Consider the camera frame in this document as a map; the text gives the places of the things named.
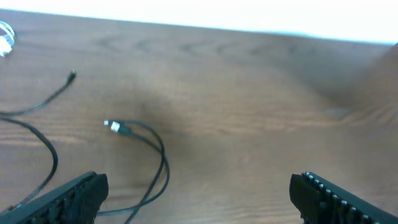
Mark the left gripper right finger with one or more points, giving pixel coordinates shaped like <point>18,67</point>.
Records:
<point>319,201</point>

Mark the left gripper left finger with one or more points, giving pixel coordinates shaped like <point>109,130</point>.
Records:
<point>77,201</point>

